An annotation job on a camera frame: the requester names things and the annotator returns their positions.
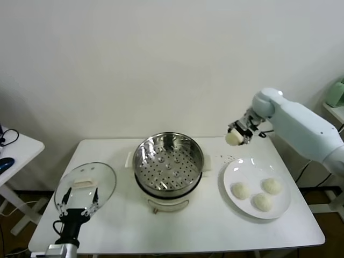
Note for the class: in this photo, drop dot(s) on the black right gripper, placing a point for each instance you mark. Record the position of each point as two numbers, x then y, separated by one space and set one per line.
250 123

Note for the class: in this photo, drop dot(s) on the glass pot lid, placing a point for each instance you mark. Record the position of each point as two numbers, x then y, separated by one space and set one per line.
103 177

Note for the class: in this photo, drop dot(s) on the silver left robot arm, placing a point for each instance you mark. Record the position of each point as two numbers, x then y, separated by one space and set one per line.
73 251

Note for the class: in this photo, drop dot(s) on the white oval plate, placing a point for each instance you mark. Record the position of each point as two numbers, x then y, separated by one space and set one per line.
276 166

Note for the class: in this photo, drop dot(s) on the pale green box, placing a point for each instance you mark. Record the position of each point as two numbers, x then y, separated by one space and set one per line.
336 95

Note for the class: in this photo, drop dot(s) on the stainless steel steamer basket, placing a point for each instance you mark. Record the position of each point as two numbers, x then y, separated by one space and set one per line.
168 166

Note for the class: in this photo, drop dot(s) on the white steamed baozi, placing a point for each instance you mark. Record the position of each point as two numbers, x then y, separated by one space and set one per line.
272 186
262 202
233 139
241 190

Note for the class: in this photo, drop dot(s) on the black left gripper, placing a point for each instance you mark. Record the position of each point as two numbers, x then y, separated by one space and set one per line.
71 223

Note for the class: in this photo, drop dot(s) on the white side desk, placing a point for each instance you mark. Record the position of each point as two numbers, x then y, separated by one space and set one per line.
24 150

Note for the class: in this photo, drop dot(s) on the blue computer mouse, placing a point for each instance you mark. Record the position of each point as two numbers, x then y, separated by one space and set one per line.
6 163

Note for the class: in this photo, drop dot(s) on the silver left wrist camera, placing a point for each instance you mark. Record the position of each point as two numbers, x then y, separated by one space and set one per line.
56 250

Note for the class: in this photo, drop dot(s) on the steel steamer pot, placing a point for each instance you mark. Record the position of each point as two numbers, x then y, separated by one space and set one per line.
166 204

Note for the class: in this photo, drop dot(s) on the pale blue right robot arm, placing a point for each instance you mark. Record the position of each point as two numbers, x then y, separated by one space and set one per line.
301 123

